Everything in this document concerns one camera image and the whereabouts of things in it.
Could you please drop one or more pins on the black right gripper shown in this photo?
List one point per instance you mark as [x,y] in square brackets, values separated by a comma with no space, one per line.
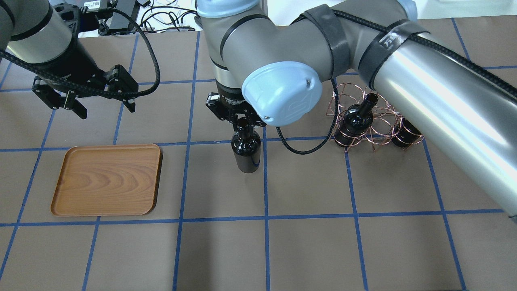
[228,104]

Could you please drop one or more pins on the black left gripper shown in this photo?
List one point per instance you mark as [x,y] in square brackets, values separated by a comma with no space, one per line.
[79,64]

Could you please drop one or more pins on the dark wine bottle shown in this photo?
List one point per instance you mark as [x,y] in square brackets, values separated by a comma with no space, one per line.
[246,146]
[356,121]
[406,134]

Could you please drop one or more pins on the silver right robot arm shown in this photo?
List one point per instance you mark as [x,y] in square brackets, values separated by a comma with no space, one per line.
[467,112]

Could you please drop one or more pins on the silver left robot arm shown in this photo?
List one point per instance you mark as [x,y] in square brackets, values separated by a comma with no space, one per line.
[46,36]

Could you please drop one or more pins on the wooden tray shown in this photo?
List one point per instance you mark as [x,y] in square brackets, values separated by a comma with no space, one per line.
[108,180]

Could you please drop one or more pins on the copper wire bottle basket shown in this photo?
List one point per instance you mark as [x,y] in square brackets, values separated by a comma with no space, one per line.
[386,116]

